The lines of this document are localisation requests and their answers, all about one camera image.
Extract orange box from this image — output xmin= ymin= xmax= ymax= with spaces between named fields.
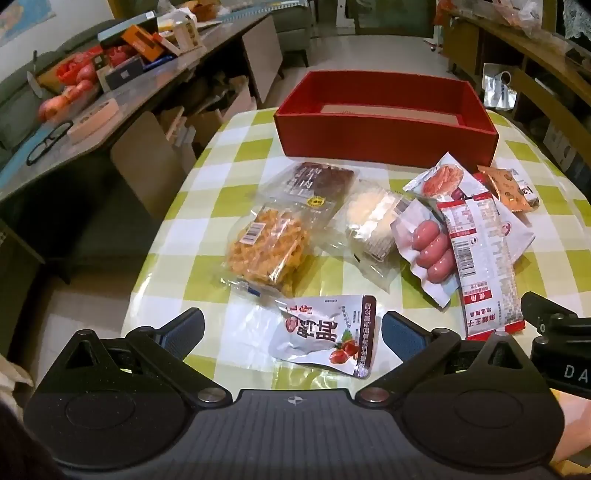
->
xmin=121 ymin=24 xmax=167 ymax=64

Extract green sofa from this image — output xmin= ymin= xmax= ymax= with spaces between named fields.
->
xmin=269 ymin=0 xmax=315 ymax=68

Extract long white red-label packet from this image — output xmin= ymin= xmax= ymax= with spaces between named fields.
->
xmin=436 ymin=193 xmax=527 ymax=341

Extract black flat box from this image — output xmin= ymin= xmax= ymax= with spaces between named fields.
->
xmin=98 ymin=55 xmax=147 ymax=92

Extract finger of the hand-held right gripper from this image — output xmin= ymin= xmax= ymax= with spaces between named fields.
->
xmin=521 ymin=292 xmax=591 ymax=340

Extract fried twist snack packet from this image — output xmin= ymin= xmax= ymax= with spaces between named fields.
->
xmin=219 ymin=203 xmax=324 ymax=298

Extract pink sausage packet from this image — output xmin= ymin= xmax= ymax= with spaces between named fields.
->
xmin=390 ymin=198 xmax=462 ymax=309

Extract large white crisp packet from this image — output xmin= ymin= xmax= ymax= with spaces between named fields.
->
xmin=403 ymin=152 xmax=536 ymax=264

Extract bag of red apples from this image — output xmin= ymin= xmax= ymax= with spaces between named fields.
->
xmin=55 ymin=50 xmax=110 ymax=85

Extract pale wooden box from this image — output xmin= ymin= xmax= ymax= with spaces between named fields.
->
xmin=67 ymin=98 xmax=119 ymax=146

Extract silver foil bag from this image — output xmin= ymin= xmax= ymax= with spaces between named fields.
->
xmin=481 ymin=62 xmax=519 ymax=110

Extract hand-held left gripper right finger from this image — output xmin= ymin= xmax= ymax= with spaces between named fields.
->
xmin=355 ymin=311 xmax=529 ymax=408

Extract pale floss cake packet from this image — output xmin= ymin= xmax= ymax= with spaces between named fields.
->
xmin=323 ymin=180 xmax=416 ymax=291

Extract wooden shelf unit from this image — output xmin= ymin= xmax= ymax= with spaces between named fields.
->
xmin=442 ymin=0 xmax=591 ymax=183

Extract person's right hand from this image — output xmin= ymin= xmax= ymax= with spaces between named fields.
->
xmin=551 ymin=391 xmax=591 ymax=467

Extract white printed carton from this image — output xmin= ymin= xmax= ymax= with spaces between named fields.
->
xmin=157 ymin=11 xmax=205 ymax=57

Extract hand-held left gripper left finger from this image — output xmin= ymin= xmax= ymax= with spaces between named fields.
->
xmin=65 ymin=308 xmax=232 ymax=408

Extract dark jerky clear packet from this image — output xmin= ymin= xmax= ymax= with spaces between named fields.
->
xmin=261 ymin=161 xmax=361 ymax=222

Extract orange gold snack packet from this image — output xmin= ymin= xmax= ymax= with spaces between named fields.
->
xmin=475 ymin=165 xmax=541 ymax=213

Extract red cardboard box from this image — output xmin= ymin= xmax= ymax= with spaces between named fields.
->
xmin=274 ymin=71 xmax=499 ymax=171

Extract black eyeglasses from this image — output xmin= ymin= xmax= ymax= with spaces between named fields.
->
xmin=25 ymin=120 xmax=75 ymax=166

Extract grey cabinet panel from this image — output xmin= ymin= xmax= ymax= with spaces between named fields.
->
xmin=241 ymin=16 xmax=284 ymax=105

